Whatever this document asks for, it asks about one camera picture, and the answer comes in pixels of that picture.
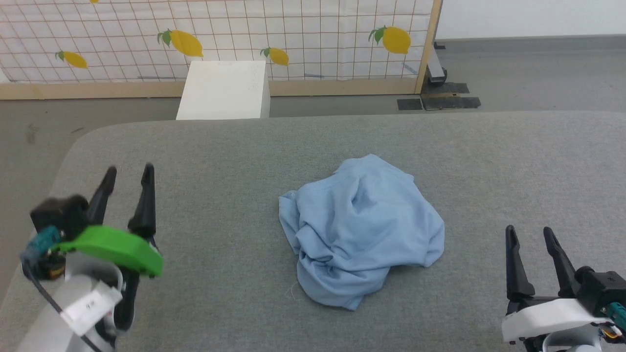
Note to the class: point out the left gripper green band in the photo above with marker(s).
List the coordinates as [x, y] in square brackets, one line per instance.
[112, 247]

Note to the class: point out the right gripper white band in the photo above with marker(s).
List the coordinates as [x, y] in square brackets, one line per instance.
[547, 315]

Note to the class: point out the light blue polo shirt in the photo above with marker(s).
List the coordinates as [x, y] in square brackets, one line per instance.
[362, 230]

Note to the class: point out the white paper label tag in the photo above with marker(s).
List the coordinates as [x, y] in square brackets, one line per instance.
[90, 305]

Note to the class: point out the white rectangular box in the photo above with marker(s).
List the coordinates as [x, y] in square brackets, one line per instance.
[225, 90]

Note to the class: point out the large dark floor mat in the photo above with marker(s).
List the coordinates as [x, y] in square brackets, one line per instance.
[450, 100]

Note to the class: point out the small dark floor mat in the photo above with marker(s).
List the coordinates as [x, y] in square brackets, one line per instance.
[410, 104]

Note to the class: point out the grey metal partition foot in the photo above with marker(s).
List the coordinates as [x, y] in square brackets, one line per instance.
[435, 68]

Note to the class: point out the lemon print partition screen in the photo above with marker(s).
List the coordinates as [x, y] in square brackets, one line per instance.
[293, 29]

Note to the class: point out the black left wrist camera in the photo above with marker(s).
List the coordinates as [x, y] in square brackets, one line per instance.
[61, 212]

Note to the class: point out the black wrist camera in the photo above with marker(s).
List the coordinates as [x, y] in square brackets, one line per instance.
[61, 212]
[604, 288]

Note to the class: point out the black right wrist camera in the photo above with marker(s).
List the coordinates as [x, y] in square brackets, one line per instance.
[604, 288]

